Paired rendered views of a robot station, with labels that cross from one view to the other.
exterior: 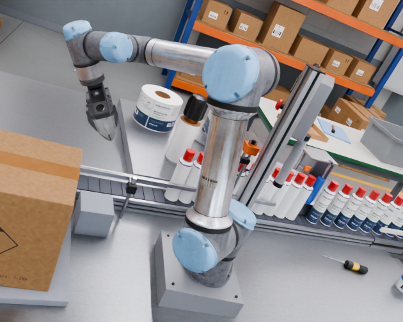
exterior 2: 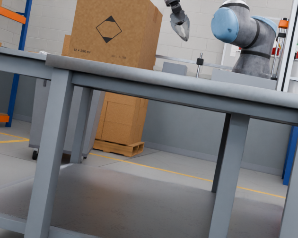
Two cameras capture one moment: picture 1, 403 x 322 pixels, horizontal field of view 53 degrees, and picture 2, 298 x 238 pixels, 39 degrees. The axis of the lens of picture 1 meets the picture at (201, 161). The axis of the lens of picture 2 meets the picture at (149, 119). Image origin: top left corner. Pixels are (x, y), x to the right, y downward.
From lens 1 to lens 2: 1.38 m
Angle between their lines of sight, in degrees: 41
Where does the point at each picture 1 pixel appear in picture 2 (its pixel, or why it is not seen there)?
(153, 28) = (269, 140)
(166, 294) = (214, 74)
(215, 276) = (251, 67)
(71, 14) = (197, 140)
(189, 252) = (219, 23)
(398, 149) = not seen: outside the picture
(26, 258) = (126, 40)
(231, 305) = (266, 81)
